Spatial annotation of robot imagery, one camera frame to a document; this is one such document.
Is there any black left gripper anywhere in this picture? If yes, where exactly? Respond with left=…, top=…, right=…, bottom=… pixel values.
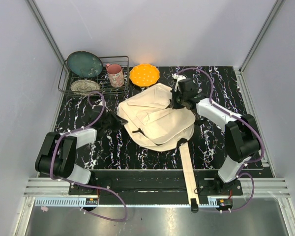
left=101, top=109, right=127, bottom=131

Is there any cream canvas backpack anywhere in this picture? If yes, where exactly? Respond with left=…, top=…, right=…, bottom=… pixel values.
left=118, top=83, right=200, bottom=213

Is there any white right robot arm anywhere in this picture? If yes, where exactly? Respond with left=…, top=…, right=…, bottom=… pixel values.
left=171, top=74, right=265, bottom=195

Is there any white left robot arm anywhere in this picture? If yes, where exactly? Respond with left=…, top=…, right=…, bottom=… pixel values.
left=35, top=105, right=128, bottom=195

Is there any yellow polka dot plate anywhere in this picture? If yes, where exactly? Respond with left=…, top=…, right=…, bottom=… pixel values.
left=129, top=64, right=160, bottom=87

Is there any speckled beige plate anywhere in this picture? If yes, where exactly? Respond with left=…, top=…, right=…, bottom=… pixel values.
left=70, top=80, right=101, bottom=96

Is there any pink ghost pattern mug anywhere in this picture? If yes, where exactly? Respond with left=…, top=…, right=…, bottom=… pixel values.
left=105, top=63, right=124, bottom=88

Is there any dark teal plate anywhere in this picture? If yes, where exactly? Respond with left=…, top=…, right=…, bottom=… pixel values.
left=66, top=51, right=103, bottom=78

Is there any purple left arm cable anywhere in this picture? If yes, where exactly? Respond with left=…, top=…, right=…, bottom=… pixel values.
left=50, top=91, right=128, bottom=221

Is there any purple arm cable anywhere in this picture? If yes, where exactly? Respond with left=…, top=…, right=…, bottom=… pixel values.
left=50, top=91, right=128, bottom=221
left=176, top=67, right=265, bottom=213

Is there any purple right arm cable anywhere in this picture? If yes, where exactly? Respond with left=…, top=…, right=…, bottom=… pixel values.
left=176, top=67, right=265, bottom=213

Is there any grey wire dish rack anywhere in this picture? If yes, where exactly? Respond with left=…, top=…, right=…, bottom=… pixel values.
left=58, top=56, right=129, bottom=97

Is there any aluminium front rail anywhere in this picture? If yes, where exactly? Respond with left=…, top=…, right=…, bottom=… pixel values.
left=24, top=177, right=290, bottom=198

